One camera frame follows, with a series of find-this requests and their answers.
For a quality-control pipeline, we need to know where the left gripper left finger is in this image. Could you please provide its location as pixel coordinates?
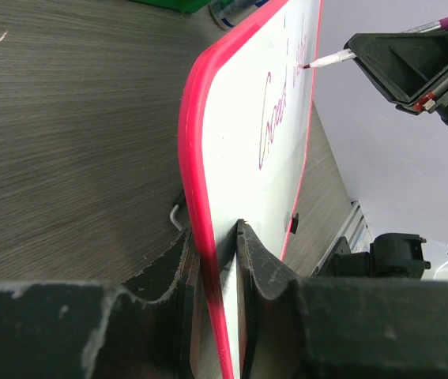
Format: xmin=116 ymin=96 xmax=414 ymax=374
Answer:
xmin=0 ymin=231 xmax=200 ymax=378

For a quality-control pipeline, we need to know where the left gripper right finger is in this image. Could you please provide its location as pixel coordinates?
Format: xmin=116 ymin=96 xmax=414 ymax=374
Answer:
xmin=236 ymin=220 xmax=448 ymax=378

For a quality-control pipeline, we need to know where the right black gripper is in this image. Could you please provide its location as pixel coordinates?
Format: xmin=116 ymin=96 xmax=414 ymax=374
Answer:
xmin=344 ymin=31 xmax=448 ymax=126

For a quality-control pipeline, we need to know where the pink capped whiteboard marker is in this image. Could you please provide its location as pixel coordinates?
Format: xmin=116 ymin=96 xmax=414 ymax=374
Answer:
xmin=303 ymin=17 xmax=448 ymax=69

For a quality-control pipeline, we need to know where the pink framed whiteboard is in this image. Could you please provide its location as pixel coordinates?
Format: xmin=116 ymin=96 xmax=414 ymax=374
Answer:
xmin=178 ymin=1 xmax=322 ymax=378

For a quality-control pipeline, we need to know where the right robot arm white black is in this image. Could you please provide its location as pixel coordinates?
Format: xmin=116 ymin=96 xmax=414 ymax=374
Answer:
xmin=309 ymin=26 xmax=448 ymax=280

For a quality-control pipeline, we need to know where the energy drink can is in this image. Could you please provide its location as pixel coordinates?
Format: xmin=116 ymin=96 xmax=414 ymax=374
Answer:
xmin=208 ymin=0 xmax=268 ymax=30

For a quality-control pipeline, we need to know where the green plastic tray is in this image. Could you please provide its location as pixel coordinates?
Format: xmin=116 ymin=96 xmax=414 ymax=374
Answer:
xmin=140 ymin=0 xmax=211 ymax=13

